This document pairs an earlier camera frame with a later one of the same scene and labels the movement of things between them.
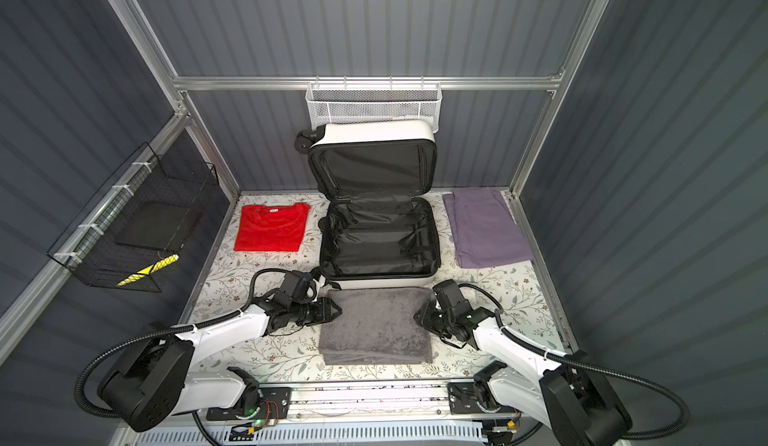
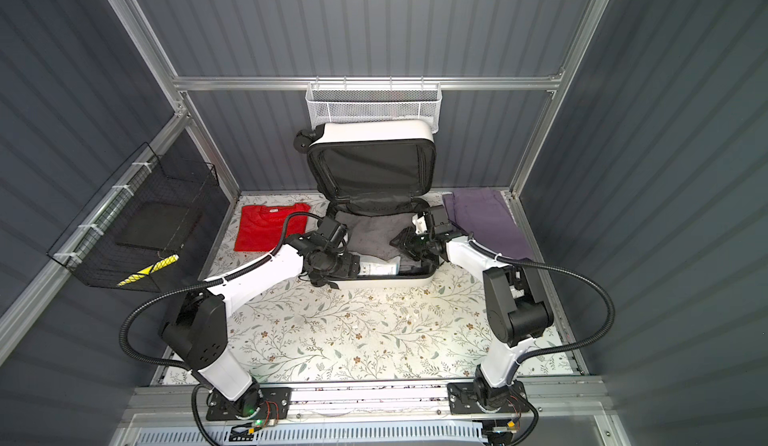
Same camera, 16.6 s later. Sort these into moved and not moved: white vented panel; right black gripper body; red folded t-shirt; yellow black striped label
Moved: right black gripper body
Not moved: white vented panel; red folded t-shirt; yellow black striped label
